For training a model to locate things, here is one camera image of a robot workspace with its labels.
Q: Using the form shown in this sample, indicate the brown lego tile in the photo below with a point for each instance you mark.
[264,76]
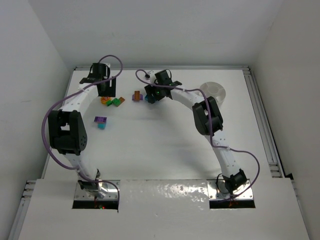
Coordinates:
[121,99]

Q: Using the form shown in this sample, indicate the brown and purple lego stack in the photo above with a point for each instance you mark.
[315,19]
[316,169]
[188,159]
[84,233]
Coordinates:
[137,96]

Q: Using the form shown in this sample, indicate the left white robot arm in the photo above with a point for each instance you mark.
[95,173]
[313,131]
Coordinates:
[67,132]

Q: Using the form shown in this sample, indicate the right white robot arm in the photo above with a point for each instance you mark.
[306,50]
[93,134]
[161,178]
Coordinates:
[207,119]

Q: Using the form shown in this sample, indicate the white round divided container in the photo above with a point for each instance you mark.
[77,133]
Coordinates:
[214,89]

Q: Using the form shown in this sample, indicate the purple lego plate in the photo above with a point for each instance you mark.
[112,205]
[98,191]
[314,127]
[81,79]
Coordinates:
[100,119]

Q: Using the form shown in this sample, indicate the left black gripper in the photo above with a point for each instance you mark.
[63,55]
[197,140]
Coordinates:
[106,89]

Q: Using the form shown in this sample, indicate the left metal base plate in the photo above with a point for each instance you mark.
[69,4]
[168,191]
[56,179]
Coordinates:
[101,191]

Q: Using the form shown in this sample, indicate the green lego brick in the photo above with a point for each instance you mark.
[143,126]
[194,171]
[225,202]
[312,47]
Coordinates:
[115,101]

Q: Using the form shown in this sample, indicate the orange round lego piece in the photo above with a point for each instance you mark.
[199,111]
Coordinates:
[106,101]

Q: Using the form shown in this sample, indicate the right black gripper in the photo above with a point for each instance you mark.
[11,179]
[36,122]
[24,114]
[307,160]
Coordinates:
[150,93]

